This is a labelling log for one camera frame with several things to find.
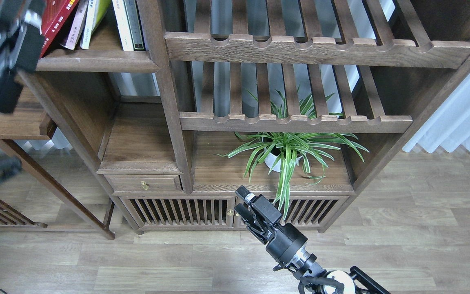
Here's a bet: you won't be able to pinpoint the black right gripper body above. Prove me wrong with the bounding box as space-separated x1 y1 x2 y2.
246 195 283 245

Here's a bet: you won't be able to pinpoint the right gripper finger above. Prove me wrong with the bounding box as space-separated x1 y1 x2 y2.
235 186 256 205
235 203 255 228

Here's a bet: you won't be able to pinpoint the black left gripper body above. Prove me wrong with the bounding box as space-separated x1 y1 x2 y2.
0 0 46 73

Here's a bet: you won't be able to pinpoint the red book with photos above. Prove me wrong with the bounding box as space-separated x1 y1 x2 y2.
40 0 79 58

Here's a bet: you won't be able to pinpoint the maroon book white characters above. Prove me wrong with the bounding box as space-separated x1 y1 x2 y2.
60 0 89 50

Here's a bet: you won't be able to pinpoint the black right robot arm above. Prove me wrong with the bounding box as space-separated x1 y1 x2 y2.
235 186 388 294

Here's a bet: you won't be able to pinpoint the white plant pot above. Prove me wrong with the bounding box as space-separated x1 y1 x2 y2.
264 148 302 172

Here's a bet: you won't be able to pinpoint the green spider plant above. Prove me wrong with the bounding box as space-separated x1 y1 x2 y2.
218 85 370 221

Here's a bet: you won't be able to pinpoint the white green leaning book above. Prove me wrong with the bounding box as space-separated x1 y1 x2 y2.
80 0 111 49

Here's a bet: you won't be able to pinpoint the brass drawer knob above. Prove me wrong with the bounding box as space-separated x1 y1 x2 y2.
141 181 149 190

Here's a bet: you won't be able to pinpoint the dark wooden bookshelf cabinet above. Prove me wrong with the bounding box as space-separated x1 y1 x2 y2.
20 0 470 233

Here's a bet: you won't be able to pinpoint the white upright book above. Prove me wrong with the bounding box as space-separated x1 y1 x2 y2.
112 0 134 51

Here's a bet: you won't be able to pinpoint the dark green upright book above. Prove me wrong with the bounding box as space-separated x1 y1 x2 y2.
124 0 146 51

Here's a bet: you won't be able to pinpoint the wooden side table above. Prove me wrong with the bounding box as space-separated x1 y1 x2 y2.
0 88 115 240

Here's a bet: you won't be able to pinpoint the white pleated curtain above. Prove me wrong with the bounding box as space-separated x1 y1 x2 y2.
403 73 470 153

